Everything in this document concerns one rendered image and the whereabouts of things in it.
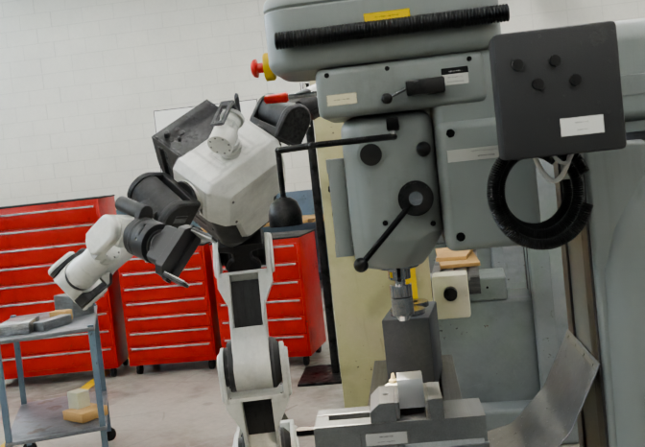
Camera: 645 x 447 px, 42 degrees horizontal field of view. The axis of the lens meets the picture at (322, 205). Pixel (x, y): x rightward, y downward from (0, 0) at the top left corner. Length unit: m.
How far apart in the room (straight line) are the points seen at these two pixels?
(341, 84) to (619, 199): 0.57
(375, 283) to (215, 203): 1.51
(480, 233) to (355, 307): 1.94
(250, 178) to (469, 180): 0.70
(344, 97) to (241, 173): 0.57
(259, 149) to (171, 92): 9.06
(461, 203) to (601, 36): 0.43
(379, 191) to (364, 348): 1.97
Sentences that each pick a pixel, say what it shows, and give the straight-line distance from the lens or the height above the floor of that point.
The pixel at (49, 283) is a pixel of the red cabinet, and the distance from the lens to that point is 6.99.
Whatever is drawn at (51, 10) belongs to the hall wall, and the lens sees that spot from 11.90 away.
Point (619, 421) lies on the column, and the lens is 1.73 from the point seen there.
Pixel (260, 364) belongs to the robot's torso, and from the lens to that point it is 2.35.
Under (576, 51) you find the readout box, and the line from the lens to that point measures 1.44.
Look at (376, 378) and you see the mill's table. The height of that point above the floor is 0.95.
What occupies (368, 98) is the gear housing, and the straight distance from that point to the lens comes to 1.66.
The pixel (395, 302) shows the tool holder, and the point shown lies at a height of 1.23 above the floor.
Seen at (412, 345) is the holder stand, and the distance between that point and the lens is 2.13.
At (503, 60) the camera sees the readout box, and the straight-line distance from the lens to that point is 1.42.
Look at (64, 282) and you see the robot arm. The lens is 2.04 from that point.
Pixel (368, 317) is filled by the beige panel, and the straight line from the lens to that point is 3.57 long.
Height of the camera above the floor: 1.55
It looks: 3 degrees down
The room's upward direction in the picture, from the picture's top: 6 degrees counter-clockwise
